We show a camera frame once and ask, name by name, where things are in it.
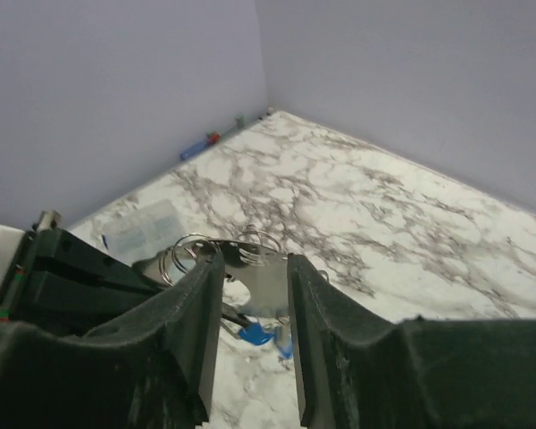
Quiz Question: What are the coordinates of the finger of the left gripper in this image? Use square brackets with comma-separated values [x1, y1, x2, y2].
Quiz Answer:
[32, 229, 160, 290]
[15, 271, 160, 335]

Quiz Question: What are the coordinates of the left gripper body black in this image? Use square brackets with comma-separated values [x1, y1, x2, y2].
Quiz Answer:
[0, 210, 62, 322]

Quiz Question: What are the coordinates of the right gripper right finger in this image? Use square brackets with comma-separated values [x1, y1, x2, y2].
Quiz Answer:
[288, 255, 536, 428]

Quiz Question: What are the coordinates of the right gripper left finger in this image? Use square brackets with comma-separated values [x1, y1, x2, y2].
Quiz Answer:
[0, 255, 224, 428]

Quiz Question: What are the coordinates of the metal keyring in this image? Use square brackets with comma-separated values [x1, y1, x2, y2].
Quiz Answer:
[157, 232, 219, 287]

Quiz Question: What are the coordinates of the silver protractor key organizer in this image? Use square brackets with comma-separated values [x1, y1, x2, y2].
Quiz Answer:
[132, 239, 289, 319]

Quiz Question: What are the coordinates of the clear plastic bag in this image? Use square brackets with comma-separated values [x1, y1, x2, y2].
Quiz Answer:
[102, 199, 185, 265]

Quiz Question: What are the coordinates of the blue key tag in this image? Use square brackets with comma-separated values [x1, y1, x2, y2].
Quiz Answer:
[238, 323, 273, 346]

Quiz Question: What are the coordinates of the blue red clamp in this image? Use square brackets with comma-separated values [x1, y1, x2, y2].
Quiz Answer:
[180, 132, 221, 161]

